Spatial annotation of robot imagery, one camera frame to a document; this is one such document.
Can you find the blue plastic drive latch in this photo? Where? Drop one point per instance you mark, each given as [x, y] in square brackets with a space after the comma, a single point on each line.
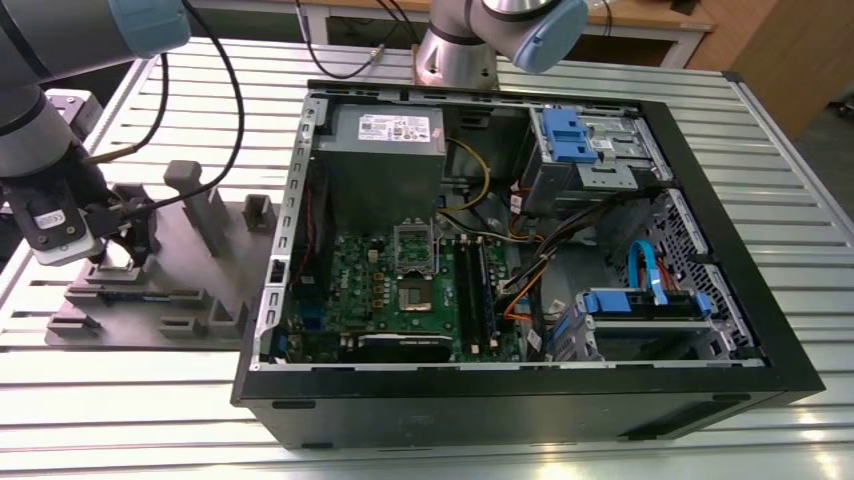
[567, 135]

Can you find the hard disk in blue carrier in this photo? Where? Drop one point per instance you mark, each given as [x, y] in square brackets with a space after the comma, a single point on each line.
[614, 302]

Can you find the table corner cap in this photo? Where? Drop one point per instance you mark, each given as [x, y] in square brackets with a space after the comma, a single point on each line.
[732, 77]

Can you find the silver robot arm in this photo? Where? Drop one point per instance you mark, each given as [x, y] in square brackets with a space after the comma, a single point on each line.
[34, 135]

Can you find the RAM stick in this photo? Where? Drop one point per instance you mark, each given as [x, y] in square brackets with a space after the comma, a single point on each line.
[134, 298]

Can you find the blue VGA port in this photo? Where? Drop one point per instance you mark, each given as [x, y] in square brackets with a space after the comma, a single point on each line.
[281, 347]

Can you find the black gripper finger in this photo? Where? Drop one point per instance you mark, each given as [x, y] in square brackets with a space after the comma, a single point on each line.
[147, 247]
[104, 254]

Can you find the green motherboard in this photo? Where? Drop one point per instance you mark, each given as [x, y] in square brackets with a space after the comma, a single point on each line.
[361, 305]

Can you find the grey parts rack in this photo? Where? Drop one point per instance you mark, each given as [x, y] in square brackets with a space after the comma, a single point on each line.
[174, 260]

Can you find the black RAM slot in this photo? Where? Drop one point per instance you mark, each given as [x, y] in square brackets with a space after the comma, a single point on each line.
[485, 295]

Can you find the silver CPU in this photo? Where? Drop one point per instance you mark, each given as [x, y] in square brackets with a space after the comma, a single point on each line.
[115, 269]

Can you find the black PC case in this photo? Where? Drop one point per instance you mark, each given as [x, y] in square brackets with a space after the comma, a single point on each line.
[467, 415]

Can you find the wooden cabinet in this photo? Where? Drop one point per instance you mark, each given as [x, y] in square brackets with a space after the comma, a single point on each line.
[788, 50]

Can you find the graphics card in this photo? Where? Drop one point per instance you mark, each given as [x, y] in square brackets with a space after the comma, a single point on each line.
[401, 348]

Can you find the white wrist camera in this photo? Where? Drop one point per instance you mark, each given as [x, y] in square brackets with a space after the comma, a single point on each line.
[56, 235]

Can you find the metal disk bay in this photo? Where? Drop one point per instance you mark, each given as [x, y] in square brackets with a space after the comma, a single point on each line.
[574, 345]

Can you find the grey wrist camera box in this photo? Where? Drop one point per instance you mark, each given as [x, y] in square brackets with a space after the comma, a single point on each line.
[74, 107]

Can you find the CPU socket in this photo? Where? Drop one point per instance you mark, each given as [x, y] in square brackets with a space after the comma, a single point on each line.
[422, 296]

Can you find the metal locking lever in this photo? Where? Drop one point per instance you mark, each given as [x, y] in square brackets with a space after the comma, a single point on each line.
[435, 252]

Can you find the metal optical drive cage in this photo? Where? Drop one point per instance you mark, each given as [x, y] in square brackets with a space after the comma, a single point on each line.
[601, 180]

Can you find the grey power supply unit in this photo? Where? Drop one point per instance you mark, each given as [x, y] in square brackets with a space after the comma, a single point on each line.
[374, 180]

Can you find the blue expansion slot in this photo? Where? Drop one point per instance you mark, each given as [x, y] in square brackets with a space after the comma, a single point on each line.
[313, 317]

